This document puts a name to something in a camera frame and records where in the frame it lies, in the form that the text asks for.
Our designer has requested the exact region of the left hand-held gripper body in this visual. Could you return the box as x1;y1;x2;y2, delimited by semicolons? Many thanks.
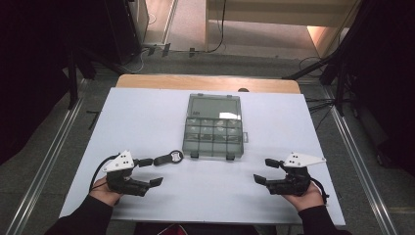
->
102;150;152;198

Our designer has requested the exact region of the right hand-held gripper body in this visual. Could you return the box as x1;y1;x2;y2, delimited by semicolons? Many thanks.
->
264;152;327;198

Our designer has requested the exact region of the grey clear plastic compartment box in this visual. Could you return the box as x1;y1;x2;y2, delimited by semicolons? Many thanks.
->
181;92;250;162

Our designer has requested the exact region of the person's right hand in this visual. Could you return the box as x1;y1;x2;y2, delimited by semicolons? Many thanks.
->
281;181;326;212

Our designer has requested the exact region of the person's left hand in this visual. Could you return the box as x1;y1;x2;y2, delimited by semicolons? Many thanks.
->
89;175;123;208

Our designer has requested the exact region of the white table cover board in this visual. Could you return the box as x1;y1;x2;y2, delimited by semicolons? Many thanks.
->
59;86;346;227

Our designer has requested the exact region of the person's red clothing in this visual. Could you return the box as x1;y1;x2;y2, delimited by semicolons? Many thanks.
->
156;222;190;235

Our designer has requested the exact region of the wooden table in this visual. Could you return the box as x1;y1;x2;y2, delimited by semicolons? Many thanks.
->
115;73;301;95

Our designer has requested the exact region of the black metal stand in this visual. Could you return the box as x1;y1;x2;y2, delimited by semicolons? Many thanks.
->
282;0;376;118
63;45;126;111

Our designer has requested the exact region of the black cabinet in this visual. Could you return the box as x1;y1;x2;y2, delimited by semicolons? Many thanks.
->
103;0;151;65

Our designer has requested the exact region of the light wooden bench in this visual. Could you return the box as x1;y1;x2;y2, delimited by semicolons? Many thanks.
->
205;0;360;59

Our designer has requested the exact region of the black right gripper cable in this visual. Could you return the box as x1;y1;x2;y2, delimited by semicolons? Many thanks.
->
309;176;331;206

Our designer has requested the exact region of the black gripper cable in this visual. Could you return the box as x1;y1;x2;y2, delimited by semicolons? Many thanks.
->
88;154;121;193
309;176;331;206

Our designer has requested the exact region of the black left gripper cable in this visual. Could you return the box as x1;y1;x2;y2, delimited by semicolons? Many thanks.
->
88;154;121;193

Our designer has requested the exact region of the metal floor rail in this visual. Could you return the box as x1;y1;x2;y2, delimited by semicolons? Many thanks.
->
321;84;399;235
4;77;90;235

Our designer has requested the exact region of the white floor cable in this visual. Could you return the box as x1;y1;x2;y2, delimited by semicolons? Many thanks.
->
125;47;155;74

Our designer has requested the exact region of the black hanging cable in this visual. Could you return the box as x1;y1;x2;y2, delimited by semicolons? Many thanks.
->
207;0;228;54

